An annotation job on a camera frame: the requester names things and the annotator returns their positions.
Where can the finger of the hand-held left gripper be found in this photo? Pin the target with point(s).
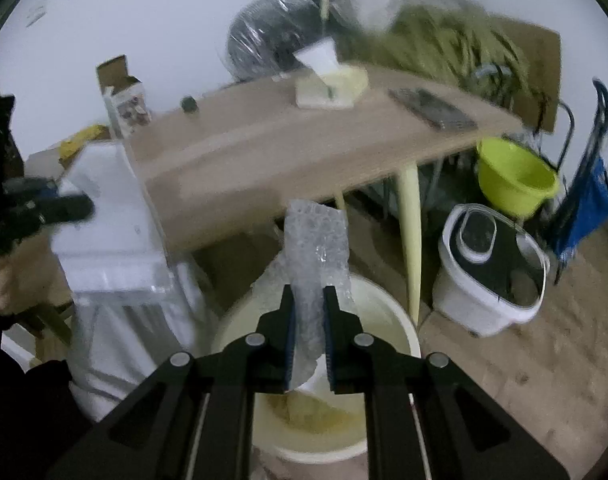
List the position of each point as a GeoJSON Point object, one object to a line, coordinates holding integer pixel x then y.
{"type": "Point", "coordinates": [39, 189]}
{"type": "Point", "coordinates": [66, 208]}

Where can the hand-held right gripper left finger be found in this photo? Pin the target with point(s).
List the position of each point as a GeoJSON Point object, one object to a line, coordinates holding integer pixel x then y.
{"type": "Point", "coordinates": [288, 342]}

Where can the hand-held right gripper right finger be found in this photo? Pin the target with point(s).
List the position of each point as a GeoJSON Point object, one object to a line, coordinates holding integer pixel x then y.
{"type": "Point", "coordinates": [330, 342]}

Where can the clear plastic box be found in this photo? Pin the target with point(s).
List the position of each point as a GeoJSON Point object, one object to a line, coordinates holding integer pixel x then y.
{"type": "Point", "coordinates": [109, 220]}

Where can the white round bin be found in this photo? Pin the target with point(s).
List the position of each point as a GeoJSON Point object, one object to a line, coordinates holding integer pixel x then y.
{"type": "Point", "coordinates": [384, 325]}

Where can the clear bubble wrap piece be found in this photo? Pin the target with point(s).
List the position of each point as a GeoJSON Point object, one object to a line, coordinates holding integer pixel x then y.
{"type": "Point", "coordinates": [316, 245]}

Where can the person's left hand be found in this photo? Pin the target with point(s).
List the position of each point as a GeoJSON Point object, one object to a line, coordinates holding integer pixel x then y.
{"type": "Point", "coordinates": [14, 280]}

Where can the yellow packet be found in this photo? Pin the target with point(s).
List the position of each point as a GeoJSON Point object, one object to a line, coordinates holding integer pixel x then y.
{"type": "Point", "coordinates": [84, 140]}

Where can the yellow packaging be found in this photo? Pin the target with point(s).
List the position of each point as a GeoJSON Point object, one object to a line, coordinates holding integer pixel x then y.
{"type": "Point", "coordinates": [314, 415]}

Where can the open printed carton box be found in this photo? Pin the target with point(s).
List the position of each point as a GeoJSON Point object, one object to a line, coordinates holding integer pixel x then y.
{"type": "Point", "coordinates": [126, 105]}

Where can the white plastic bag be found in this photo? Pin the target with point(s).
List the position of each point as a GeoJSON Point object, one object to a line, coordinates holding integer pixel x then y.
{"type": "Point", "coordinates": [129, 340]}

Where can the white and black foot bath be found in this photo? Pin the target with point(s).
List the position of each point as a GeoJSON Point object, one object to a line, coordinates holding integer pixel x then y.
{"type": "Point", "coordinates": [479, 290]}

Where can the small dark round object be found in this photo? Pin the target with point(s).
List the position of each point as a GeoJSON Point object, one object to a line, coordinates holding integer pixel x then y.
{"type": "Point", "coordinates": [189, 105]}

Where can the wooden table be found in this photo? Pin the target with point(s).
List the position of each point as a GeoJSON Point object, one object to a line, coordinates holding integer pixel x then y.
{"type": "Point", "coordinates": [294, 150]}

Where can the green plastic basin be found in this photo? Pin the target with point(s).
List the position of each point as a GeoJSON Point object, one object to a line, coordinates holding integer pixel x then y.
{"type": "Point", "coordinates": [514, 180]}

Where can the yellow tissue pack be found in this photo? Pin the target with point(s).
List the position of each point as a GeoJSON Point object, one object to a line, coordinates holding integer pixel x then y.
{"type": "Point", "coordinates": [334, 87]}

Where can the smartphone in clear case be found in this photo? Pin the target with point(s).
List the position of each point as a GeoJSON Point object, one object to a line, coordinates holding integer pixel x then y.
{"type": "Point", "coordinates": [434, 109]}

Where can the plastic-wrapped electric fan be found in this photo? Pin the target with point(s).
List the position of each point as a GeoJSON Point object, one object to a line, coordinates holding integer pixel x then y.
{"type": "Point", "coordinates": [264, 35]}

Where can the blue shopping trolley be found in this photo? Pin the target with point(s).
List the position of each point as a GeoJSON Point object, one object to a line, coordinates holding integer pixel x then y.
{"type": "Point", "coordinates": [591, 195]}

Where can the grey metal cart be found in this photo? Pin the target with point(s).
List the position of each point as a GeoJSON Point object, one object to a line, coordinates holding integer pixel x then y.
{"type": "Point", "coordinates": [494, 72]}

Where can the green cloth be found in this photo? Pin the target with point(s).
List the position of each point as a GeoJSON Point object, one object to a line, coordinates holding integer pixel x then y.
{"type": "Point", "coordinates": [434, 40]}

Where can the white printed sack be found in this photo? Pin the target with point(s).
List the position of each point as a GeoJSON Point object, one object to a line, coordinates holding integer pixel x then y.
{"type": "Point", "coordinates": [384, 5]}

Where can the brown cardboard sheet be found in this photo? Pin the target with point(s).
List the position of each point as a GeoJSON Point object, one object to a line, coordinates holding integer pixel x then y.
{"type": "Point", "coordinates": [536, 55]}

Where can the white wall switch plate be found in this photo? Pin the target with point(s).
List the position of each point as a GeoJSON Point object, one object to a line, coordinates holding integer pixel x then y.
{"type": "Point", "coordinates": [36, 12]}

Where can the black metal frame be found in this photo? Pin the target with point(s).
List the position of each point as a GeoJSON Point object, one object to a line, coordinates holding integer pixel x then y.
{"type": "Point", "coordinates": [564, 125]}

